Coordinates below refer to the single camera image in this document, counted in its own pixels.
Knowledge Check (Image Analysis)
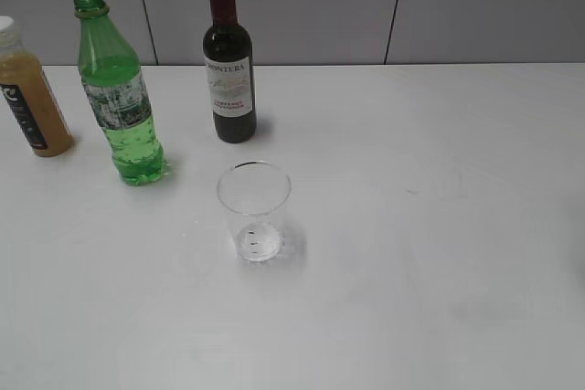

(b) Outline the transparent plastic cup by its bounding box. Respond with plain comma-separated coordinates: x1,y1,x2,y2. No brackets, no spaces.
216,161,292,263

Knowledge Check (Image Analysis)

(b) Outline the green sprite bottle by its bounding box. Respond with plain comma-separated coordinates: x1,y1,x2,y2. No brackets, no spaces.
74,0,165,185

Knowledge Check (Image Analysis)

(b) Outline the dark red wine bottle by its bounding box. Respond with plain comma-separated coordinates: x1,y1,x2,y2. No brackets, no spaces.
202,0,257,143

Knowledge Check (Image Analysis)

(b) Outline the orange juice bottle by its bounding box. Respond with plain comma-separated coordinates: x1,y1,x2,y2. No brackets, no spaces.
1,16,74,157

